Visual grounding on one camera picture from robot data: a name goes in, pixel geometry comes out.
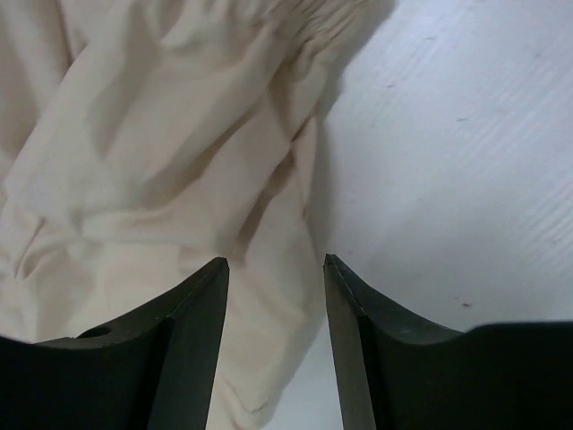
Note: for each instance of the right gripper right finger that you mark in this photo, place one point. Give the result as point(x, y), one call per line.
point(398, 370)

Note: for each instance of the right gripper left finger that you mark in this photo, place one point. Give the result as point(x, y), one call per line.
point(152, 368)

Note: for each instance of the beige trousers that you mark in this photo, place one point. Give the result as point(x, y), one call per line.
point(141, 139)

